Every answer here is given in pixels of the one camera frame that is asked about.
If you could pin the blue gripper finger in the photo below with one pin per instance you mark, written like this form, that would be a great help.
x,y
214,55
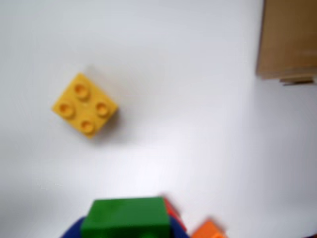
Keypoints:
x,y
178,229
73,230

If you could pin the green 2x2 toy block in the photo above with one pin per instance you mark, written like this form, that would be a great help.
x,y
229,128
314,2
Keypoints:
x,y
126,215

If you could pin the red 2x2 toy block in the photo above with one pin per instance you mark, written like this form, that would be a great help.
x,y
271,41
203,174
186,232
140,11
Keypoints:
x,y
172,210

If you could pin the orange 2x2 toy block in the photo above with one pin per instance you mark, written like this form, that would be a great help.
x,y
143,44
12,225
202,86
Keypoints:
x,y
208,230

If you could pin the yellow 2x2 toy block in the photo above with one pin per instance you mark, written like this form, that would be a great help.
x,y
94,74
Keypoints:
x,y
84,106

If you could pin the brown cardboard box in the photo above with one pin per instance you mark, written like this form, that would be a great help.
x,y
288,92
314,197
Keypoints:
x,y
287,37

